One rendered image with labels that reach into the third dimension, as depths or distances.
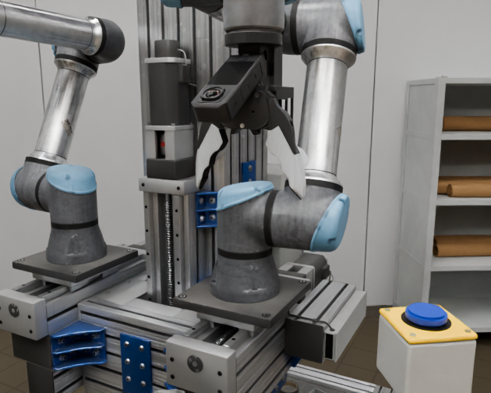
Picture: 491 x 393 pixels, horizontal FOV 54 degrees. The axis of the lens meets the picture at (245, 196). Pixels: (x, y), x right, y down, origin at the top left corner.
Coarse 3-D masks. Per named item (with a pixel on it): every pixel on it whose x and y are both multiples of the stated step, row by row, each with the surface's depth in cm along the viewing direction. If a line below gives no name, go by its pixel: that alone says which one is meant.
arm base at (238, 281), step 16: (224, 256) 98; (240, 256) 96; (256, 256) 97; (272, 256) 102; (224, 272) 98; (240, 272) 96; (256, 272) 97; (272, 272) 99; (224, 288) 97; (240, 288) 96; (256, 288) 98; (272, 288) 98
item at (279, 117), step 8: (272, 104) 57; (272, 112) 57; (280, 112) 57; (272, 120) 58; (280, 120) 57; (288, 120) 57; (272, 128) 58; (280, 128) 57; (288, 128) 57; (288, 136) 57; (288, 144) 57; (296, 152) 57
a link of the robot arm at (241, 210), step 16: (224, 192) 96; (240, 192) 94; (256, 192) 94; (272, 192) 96; (224, 208) 96; (240, 208) 94; (256, 208) 94; (224, 224) 97; (240, 224) 95; (256, 224) 94; (224, 240) 97; (240, 240) 96; (256, 240) 96
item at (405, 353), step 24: (384, 312) 50; (384, 336) 50; (408, 336) 45; (432, 336) 45; (456, 336) 45; (384, 360) 50; (408, 360) 45; (432, 360) 46; (456, 360) 46; (408, 384) 46; (432, 384) 46; (456, 384) 46
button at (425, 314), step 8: (416, 304) 50; (424, 304) 50; (432, 304) 50; (408, 312) 48; (416, 312) 48; (424, 312) 48; (432, 312) 48; (440, 312) 48; (416, 320) 47; (424, 320) 47; (432, 320) 47; (440, 320) 47
